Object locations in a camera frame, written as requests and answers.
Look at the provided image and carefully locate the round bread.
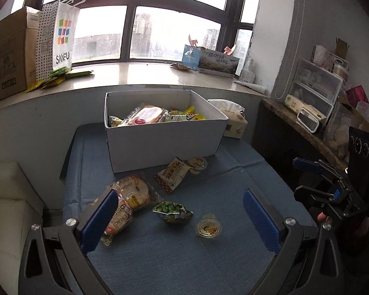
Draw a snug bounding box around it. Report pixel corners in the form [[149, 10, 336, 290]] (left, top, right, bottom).
[[109, 175, 162, 211], [91, 197, 134, 247]]

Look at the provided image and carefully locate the cream wrapped tissue pack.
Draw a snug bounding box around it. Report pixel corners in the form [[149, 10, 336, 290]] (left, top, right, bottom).
[[284, 95, 326, 120]]

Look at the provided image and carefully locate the pink patterned box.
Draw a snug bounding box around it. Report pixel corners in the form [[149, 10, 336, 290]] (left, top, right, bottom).
[[310, 44, 349, 71]]

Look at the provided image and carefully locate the red box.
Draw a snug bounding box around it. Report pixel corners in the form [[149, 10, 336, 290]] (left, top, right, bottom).
[[346, 85, 369, 105]]

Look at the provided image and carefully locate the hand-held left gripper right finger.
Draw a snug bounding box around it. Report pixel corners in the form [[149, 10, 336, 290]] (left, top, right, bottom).
[[242, 188, 346, 295]]

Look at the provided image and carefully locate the wooden side shelf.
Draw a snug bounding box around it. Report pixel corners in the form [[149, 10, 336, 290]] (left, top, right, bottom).
[[260, 98, 348, 169]]

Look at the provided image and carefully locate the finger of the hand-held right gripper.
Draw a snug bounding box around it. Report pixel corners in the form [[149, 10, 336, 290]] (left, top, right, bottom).
[[293, 184, 345, 219], [292, 157, 349, 188]]

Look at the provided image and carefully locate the white tube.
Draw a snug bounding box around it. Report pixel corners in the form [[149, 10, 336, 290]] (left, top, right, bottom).
[[234, 80, 266, 95]]

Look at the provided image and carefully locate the dark window frame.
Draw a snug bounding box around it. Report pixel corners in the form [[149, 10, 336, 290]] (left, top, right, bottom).
[[28, 0, 262, 65]]

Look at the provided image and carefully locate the brown cardboard piece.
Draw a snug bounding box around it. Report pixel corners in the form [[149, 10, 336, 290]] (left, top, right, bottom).
[[335, 38, 349, 59]]

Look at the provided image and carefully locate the white dotted paper bag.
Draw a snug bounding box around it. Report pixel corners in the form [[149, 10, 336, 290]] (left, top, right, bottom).
[[35, 0, 81, 80]]

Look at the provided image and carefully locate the white cardboard box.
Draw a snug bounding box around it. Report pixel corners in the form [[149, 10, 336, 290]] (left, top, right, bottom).
[[104, 89, 230, 173]]

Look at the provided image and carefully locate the clear plastic drawer unit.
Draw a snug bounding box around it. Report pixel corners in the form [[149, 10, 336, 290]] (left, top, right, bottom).
[[291, 58, 343, 119]]

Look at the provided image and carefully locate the pile of green yellow sachets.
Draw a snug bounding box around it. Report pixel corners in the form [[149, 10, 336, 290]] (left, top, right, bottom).
[[23, 67, 94, 94]]

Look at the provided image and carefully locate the white framed mirror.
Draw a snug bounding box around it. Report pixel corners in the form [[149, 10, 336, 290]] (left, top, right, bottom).
[[297, 109, 325, 134]]

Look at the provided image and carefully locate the orange snack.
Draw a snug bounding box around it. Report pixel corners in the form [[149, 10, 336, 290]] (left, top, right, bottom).
[[123, 104, 169, 126]]

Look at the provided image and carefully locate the brown cardboard box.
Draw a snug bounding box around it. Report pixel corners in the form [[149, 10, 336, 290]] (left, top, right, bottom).
[[0, 6, 40, 103]]

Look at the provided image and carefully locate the checked cream snack packet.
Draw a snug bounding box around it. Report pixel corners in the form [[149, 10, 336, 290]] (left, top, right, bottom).
[[154, 157, 193, 194]]

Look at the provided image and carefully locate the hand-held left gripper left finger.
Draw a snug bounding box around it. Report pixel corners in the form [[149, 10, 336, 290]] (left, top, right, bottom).
[[18, 187, 120, 295]]

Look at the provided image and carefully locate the green pea snack packet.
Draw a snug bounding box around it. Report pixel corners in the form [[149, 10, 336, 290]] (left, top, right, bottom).
[[152, 201, 194, 226]]

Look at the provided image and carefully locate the white plastic bottle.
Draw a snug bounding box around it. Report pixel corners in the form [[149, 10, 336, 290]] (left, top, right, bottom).
[[240, 58, 256, 83]]

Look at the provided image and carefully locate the beige soft tissue pack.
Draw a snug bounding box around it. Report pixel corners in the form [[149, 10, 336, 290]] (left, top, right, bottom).
[[207, 99, 248, 139]]

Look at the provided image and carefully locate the blue printed tissue box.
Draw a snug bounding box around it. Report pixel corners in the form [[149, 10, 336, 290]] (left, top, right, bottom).
[[181, 44, 240, 77]]

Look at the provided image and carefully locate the small jelly cup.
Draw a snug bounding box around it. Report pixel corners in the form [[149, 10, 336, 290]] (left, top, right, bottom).
[[196, 213, 222, 239], [189, 157, 209, 175]]

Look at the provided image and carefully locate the clear plastic bag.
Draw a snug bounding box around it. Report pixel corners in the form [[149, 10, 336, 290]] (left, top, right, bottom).
[[323, 101, 369, 160]]

